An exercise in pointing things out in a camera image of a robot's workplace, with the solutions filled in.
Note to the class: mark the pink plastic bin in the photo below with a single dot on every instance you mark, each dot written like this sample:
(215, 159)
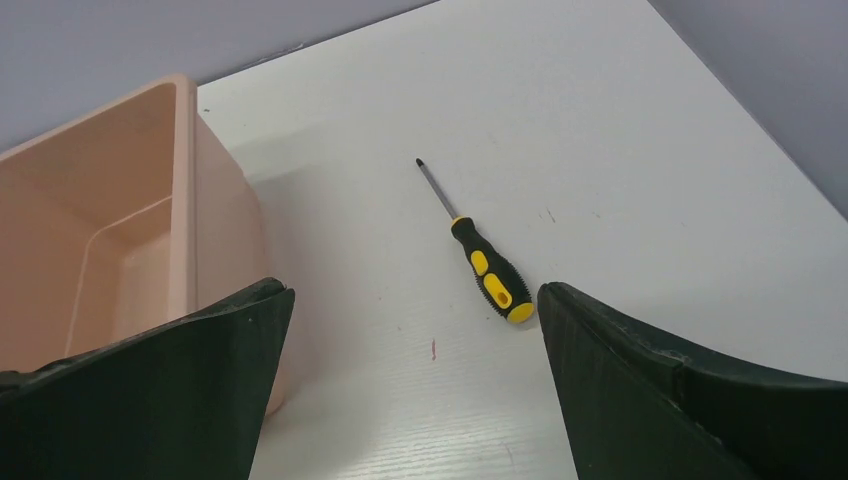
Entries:
(117, 222)

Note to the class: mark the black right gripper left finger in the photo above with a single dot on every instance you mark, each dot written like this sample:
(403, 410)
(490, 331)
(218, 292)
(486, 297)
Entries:
(184, 400)

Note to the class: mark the black yellow screwdriver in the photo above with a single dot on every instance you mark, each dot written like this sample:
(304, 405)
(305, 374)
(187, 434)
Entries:
(497, 279)

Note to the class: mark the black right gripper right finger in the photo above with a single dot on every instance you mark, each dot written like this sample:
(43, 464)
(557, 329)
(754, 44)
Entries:
(639, 402)

